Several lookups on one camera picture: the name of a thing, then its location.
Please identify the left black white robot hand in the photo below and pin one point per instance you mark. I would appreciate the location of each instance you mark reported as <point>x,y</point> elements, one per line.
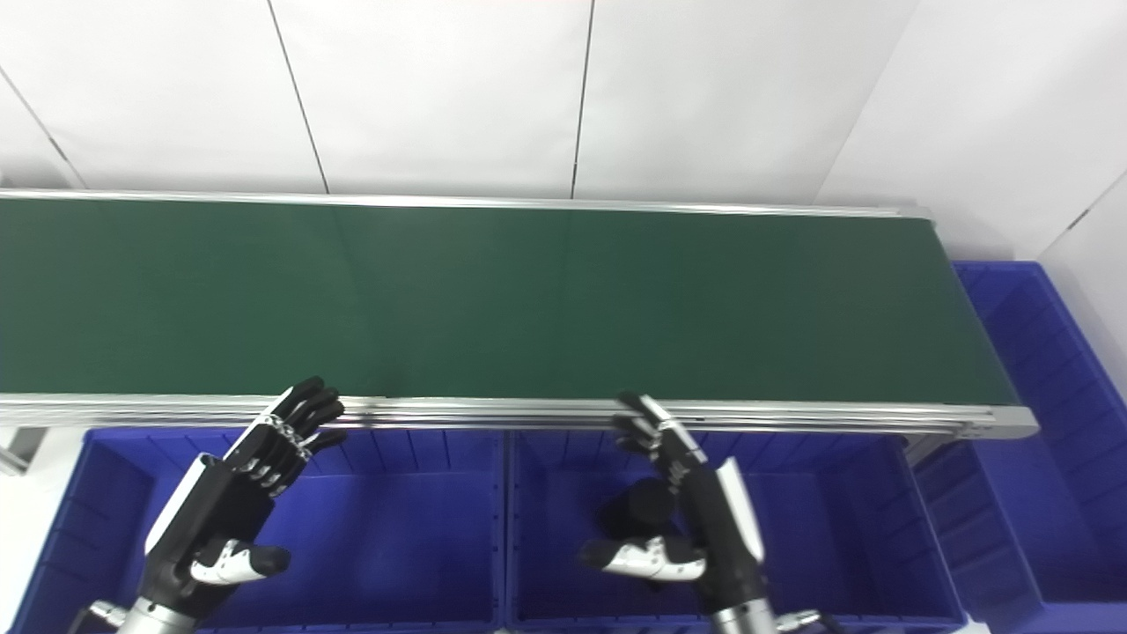
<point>211,511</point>

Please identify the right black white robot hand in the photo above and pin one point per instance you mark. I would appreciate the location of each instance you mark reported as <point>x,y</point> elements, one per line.
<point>722,537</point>

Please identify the black cylinder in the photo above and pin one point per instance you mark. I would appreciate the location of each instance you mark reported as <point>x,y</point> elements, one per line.
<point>647,506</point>

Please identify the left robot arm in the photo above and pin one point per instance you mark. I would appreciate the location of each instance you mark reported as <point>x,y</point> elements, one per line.
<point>158,619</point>

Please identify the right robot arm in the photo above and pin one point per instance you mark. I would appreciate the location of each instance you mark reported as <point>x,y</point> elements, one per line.
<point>744,621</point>

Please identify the blue plastic bin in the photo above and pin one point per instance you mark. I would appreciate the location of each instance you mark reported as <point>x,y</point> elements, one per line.
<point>1039,396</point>
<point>396,537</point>
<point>845,546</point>

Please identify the aluminium conveyor leg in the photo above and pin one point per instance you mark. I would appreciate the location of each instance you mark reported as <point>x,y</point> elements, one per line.
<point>22,445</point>
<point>924,449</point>

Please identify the green conveyor belt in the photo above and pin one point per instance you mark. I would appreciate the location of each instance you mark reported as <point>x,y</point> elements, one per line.
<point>484,299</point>
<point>484,412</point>

